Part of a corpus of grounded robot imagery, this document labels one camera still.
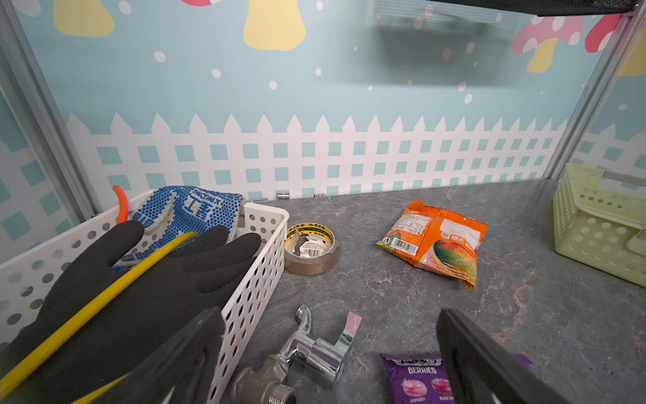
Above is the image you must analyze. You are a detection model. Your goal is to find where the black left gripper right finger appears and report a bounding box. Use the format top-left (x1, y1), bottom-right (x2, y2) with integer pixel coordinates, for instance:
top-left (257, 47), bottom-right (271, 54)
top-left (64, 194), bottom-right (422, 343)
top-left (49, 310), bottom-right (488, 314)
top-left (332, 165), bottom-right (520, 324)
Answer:
top-left (437, 309), bottom-right (568, 404)

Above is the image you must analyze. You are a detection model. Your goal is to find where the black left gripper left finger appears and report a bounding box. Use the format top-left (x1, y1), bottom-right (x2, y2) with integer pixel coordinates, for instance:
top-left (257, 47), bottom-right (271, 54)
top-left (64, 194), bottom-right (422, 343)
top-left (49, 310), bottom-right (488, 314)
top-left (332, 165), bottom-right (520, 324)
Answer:
top-left (94, 307), bottom-right (225, 403)

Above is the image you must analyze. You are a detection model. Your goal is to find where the small purple berries candy bag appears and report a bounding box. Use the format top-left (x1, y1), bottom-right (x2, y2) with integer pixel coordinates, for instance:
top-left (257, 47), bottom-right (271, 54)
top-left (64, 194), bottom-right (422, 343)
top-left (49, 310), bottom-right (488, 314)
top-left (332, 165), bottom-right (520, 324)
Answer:
top-left (380, 352), bottom-right (536, 404)

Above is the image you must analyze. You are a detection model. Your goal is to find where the orange candy bag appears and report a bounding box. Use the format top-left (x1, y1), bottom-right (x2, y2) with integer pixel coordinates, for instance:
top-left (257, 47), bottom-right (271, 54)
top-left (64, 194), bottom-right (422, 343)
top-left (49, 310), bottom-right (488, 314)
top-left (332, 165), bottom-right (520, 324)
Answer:
top-left (377, 200), bottom-right (488, 290)

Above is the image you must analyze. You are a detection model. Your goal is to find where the light green perforated basket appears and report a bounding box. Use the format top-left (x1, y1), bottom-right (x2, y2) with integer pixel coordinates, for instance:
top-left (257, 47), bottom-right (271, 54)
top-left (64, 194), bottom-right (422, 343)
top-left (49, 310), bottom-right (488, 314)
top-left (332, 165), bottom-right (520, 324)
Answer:
top-left (553, 163), bottom-right (645, 287)

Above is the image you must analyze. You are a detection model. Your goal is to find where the black rubber work glove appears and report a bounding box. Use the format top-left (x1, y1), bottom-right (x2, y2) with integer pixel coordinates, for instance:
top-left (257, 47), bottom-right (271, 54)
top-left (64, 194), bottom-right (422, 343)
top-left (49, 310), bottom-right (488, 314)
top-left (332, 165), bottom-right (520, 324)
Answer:
top-left (1, 221), bottom-right (262, 403)

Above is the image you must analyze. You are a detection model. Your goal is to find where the chrome faucet valve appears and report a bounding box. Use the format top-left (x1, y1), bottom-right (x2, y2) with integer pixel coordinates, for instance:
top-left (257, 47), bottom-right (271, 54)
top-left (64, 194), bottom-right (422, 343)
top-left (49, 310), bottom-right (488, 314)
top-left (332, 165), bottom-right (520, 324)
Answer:
top-left (230, 304), bottom-right (363, 403)

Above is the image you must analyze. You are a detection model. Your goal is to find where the blue dotted knit glove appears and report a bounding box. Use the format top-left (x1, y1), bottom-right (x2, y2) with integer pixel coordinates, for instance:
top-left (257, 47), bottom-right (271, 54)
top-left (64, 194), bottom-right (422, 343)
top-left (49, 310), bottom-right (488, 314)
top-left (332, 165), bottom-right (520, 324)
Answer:
top-left (113, 185), bottom-right (246, 271)

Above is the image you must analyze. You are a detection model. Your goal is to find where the clear packing tape roll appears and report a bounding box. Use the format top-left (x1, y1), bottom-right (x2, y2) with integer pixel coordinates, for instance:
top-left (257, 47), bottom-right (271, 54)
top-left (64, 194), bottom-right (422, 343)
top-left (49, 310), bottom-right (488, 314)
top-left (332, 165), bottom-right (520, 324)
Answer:
top-left (284, 222), bottom-right (342, 276)

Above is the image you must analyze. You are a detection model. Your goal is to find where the yellow cable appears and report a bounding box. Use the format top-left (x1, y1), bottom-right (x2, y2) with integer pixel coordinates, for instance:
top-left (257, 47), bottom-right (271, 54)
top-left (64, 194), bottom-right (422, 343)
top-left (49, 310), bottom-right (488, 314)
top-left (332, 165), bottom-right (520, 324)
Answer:
top-left (0, 231), bottom-right (198, 404)

